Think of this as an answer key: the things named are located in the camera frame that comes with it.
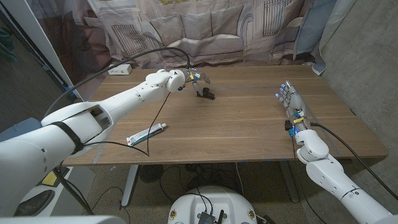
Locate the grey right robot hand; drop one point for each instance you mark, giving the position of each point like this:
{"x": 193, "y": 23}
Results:
{"x": 293, "y": 101}

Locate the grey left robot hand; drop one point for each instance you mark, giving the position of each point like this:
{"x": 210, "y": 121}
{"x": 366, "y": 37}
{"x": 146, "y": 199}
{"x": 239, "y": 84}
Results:
{"x": 196, "y": 76}

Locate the black claw hair clip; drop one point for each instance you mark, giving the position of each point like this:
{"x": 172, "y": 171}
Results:
{"x": 209, "y": 96}

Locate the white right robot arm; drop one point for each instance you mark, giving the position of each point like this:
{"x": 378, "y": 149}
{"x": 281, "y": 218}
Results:
{"x": 335, "y": 177}

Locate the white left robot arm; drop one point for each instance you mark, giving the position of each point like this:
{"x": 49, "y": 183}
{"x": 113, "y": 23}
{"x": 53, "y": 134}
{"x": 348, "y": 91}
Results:
{"x": 93, "y": 115}

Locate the white toothpaste tube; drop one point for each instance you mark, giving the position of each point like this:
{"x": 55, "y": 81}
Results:
{"x": 140, "y": 137}

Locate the printed sofa backdrop curtain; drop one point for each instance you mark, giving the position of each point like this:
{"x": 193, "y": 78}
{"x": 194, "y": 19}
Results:
{"x": 217, "y": 31}

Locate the white power strip box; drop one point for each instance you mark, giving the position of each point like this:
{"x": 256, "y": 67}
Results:
{"x": 122, "y": 71}

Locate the grey table leg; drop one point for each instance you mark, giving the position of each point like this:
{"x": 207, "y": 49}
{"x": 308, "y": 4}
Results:
{"x": 287, "y": 180}

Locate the pale grey hanging cloth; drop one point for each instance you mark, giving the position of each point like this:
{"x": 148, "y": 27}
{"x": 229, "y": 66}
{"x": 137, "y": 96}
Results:
{"x": 332, "y": 31}

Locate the black round floor fan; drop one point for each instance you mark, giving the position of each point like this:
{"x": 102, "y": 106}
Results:
{"x": 151, "y": 173}

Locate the white table leg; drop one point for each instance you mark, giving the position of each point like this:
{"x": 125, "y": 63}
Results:
{"x": 130, "y": 183}

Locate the white robot torso base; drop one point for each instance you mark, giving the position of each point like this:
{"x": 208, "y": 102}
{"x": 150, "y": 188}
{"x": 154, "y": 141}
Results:
{"x": 214, "y": 202}

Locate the black antenna module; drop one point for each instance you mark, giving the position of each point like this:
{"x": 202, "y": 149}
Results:
{"x": 206, "y": 217}

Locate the white partition panel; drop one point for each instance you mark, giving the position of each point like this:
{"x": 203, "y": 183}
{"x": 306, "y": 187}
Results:
{"x": 40, "y": 40}

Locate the white floor unit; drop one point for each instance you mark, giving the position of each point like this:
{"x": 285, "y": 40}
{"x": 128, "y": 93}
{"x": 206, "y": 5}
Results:
{"x": 77, "y": 186}

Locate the blue plastic bin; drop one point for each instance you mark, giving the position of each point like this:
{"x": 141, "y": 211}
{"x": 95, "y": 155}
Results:
{"x": 18, "y": 130}

